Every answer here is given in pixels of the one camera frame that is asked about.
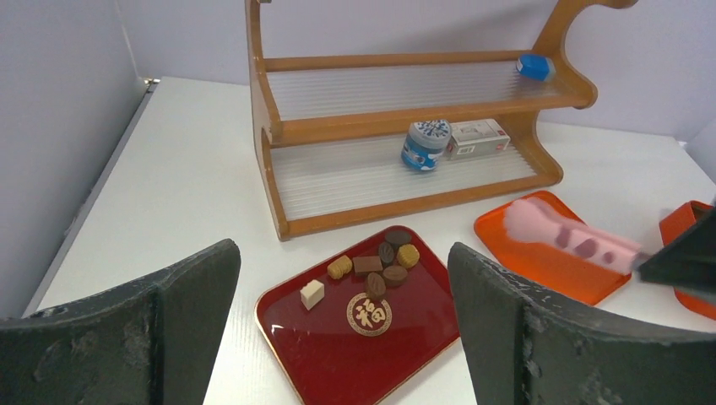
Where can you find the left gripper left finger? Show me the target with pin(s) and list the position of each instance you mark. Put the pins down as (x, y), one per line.
(152, 340)

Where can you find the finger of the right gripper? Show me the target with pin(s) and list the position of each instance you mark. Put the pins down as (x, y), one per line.
(687, 263)

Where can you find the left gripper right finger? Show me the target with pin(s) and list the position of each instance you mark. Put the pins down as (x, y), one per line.
(527, 344)

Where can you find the pink tongs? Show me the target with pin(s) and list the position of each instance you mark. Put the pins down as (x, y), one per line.
(532, 220)

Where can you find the white cube chocolate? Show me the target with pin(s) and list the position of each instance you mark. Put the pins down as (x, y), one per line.
(312, 293)

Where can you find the brown rectangular chocolate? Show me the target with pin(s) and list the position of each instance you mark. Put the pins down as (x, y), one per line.
(364, 265)

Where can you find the tan ridged chocolate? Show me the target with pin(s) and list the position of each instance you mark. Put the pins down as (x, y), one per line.
(340, 267)

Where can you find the orange compartment box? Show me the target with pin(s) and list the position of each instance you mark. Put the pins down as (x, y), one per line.
(675, 224)

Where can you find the orange box lid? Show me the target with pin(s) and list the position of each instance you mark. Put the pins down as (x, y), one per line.
(581, 281)

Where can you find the dark red tray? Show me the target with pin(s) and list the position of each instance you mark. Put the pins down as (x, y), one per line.
(348, 349)

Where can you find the white red small box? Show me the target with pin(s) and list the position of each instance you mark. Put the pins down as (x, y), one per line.
(472, 139)

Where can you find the blue lidded jar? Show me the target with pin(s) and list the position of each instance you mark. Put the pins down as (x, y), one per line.
(425, 143)

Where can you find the blue cube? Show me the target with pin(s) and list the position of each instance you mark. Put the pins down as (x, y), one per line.
(536, 67)

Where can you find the wooden three-tier shelf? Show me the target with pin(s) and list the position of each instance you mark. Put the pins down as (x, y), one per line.
(328, 129)

